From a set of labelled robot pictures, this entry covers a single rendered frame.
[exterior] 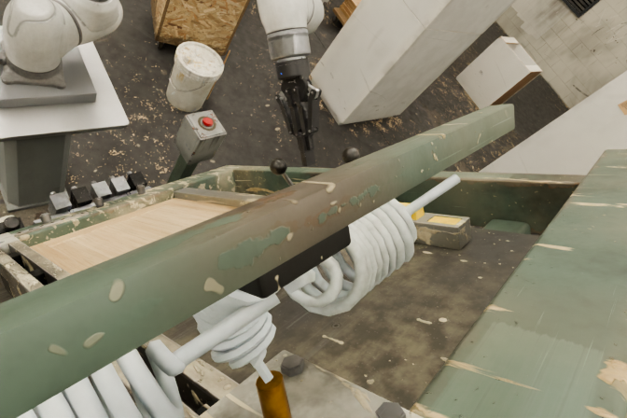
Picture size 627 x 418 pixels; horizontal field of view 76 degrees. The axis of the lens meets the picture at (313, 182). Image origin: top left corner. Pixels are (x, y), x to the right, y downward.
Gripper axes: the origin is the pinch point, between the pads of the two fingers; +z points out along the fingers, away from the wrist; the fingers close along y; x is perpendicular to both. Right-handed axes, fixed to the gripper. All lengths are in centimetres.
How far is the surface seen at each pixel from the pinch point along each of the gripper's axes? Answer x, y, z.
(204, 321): 56, -47, -3
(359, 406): 50, -51, 5
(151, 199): 14, 57, 12
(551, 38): -791, 132, -24
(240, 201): 7.0, 20.5, 11.8
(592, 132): -335, -1, 63
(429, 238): 6.9, -32.9, 14.1
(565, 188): -17, -48, 11
